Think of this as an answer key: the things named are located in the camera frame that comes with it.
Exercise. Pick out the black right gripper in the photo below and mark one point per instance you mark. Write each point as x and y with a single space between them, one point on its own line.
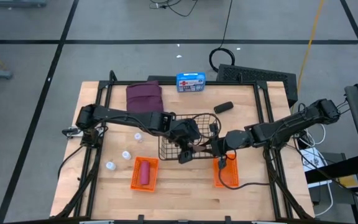
236 141

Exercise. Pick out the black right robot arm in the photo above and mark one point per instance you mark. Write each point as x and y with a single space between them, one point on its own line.
291 124

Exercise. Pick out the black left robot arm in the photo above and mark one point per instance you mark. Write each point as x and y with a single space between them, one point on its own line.
120 116

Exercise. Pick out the black bandage roll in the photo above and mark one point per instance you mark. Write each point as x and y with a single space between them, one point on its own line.
223 107

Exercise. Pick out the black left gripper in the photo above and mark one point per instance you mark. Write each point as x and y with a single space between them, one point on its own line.
185 130

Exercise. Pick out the orange plastic slotted basket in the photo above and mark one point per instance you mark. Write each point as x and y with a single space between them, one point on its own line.
135 180
228 177

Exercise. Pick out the white paper sheets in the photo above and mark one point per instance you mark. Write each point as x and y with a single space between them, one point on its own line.
312 161

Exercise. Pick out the maroon cloth bag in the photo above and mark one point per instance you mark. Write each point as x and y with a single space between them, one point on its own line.
143 96

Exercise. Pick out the black aluminium table frame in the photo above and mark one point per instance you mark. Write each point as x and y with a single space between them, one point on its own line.
228 83

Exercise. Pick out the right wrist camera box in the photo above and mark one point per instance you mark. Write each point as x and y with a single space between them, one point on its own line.
222 162

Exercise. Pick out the blue first aid kit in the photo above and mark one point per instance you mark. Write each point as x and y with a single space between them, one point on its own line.
190 82

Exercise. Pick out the pink bandage roll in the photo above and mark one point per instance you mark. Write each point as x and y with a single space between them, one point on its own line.
145 172

